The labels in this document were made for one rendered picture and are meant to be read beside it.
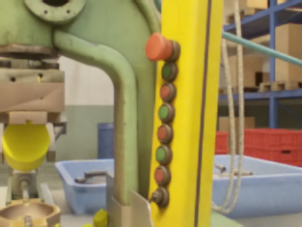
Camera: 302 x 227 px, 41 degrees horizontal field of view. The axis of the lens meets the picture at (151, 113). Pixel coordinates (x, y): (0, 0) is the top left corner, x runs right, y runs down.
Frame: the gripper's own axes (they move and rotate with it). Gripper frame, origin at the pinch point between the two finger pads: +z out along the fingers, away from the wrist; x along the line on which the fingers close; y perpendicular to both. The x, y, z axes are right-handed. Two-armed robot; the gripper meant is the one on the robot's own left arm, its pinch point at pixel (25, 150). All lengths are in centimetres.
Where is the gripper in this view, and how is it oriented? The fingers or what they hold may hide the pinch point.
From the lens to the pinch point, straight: 72.4
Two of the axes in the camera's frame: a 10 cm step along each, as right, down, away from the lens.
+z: 2.6, 5.6, -7.9
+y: 1.7, -8.3, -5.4
